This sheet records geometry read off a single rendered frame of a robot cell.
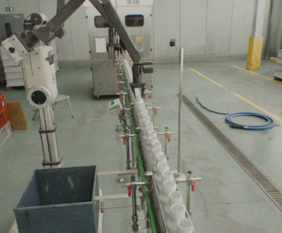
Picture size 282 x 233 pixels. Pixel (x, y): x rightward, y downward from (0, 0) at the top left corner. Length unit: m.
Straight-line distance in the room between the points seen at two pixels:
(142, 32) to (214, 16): 6.57
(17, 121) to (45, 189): 3.42
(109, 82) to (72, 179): 4.77
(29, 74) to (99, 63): 4.27
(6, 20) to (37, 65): 10.33
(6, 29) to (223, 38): 8.75
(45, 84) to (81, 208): 0.95
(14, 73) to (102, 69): 2.83
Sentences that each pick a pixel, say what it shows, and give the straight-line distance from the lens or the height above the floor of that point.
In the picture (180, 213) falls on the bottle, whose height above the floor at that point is 1.16.
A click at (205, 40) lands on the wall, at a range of 12.14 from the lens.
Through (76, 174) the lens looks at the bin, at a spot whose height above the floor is 0.91.
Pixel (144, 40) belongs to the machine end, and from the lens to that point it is 6.03.
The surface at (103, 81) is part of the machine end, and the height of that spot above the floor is 0.43.
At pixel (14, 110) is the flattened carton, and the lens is 4.78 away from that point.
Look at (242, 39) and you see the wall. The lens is 12.75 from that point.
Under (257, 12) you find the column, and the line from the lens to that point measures 10.02.
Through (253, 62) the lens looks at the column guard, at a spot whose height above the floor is 0.25.
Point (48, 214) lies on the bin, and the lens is 1.21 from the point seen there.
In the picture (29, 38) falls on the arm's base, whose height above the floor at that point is 1.56.
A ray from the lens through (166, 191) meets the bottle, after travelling 0.84.
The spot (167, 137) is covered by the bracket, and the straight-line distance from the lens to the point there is 1.43.
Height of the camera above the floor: 1.62
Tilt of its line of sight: 19 degrees down
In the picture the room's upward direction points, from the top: 2 degrees counter-clockwise
